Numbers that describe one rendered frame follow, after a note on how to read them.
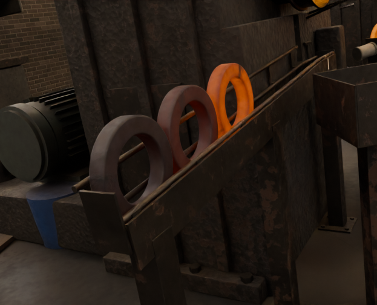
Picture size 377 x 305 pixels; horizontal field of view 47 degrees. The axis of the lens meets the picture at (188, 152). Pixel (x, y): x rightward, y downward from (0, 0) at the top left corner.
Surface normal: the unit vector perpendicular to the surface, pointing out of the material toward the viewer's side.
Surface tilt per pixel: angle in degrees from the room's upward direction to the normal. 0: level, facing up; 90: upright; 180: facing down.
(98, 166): 67
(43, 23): 90
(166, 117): 57
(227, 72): 90
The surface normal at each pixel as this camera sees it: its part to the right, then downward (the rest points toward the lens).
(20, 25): 0.84, 0.01
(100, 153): -0.52, -0.28
